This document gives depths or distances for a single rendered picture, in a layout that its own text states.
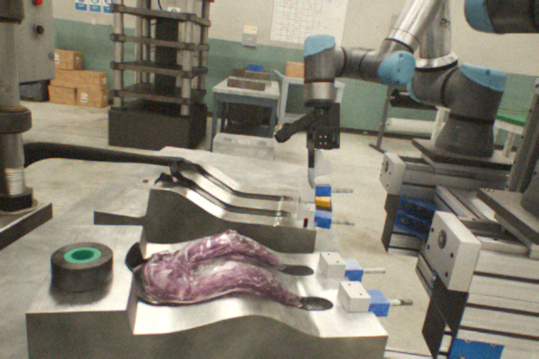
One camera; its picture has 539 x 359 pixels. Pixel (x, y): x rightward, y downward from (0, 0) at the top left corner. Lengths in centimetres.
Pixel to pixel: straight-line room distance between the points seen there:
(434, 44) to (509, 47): 696
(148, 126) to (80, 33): 334
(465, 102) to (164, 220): 82
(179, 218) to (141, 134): 403
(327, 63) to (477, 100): 42
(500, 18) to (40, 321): 67
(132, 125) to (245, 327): 444
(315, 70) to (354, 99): 645
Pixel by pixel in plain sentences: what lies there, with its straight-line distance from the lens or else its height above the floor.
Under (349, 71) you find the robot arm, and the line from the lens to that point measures 108.
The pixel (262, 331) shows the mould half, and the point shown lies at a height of 87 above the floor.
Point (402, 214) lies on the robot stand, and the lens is 122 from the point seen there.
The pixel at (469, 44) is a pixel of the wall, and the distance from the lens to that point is 796.
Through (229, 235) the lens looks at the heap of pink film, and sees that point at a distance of 75.
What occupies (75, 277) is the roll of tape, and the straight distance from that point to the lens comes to 63.
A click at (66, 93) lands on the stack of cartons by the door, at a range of 767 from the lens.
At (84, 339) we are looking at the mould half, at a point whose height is 87.
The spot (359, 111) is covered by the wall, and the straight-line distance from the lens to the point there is 752.
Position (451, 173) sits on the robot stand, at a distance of 125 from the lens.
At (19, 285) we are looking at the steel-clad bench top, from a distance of 89.
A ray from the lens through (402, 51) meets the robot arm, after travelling 100.
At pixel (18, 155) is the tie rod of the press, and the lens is 121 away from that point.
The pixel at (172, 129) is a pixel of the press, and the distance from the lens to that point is 486.
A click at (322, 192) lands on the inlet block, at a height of 93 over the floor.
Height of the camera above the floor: 125
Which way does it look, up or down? 18 degrees down
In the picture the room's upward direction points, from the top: 7 degrees clockwise
